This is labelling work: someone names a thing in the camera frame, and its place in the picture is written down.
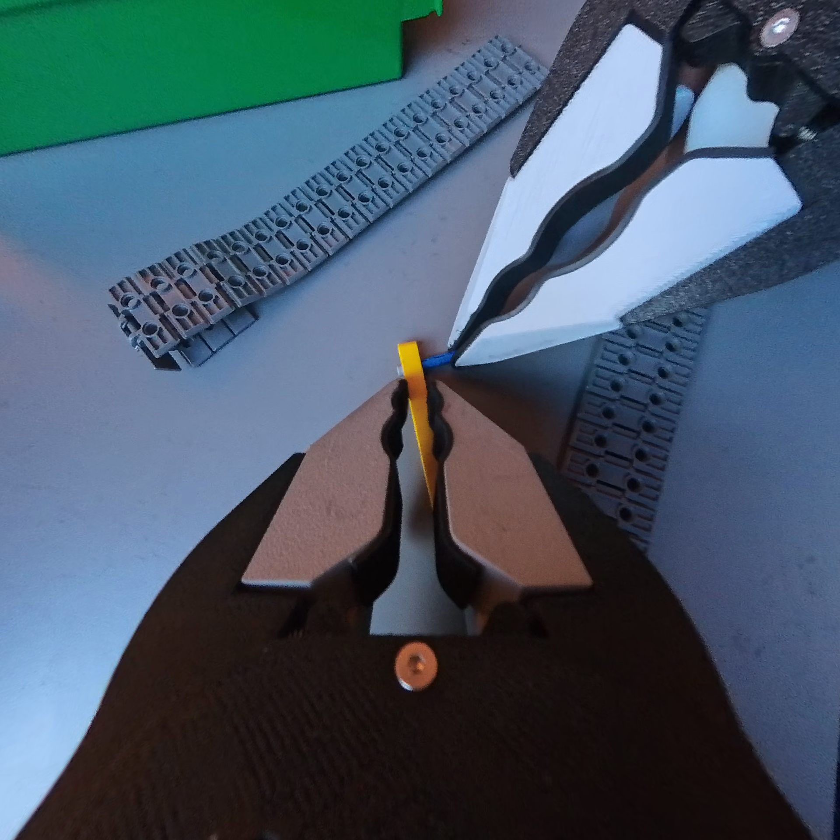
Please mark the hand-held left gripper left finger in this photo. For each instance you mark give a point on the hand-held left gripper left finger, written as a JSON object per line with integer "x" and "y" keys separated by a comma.
{"x": 321, "y": 512}

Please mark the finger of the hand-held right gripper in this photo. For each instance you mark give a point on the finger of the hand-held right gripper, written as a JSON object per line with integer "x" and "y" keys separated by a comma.
{"x": 577, "y": 144}
{"x": 709, "y": 210}

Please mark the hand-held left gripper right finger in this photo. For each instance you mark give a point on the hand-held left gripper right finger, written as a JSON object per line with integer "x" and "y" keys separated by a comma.
{"x": 512, "y": 512}

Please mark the small blue connector pin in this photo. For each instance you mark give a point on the small blue connector pin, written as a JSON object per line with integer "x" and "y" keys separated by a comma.
{"x": 436, "y": 359}

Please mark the long yellow perforated beam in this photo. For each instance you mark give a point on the long yellow perforated beam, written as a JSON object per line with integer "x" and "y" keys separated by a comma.
{"x": 413, "y": 367}

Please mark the green plastic bin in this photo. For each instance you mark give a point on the green plastic bin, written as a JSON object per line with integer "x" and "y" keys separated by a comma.
{"x": 197, "y": 65}

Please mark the flat grey track strip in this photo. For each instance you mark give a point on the flat grey track strip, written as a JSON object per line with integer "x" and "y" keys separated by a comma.
{"x": 630, "y": 426}

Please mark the grey track strip right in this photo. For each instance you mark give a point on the grey track strip right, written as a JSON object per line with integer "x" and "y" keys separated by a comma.
{"x": 328, "y": 197}

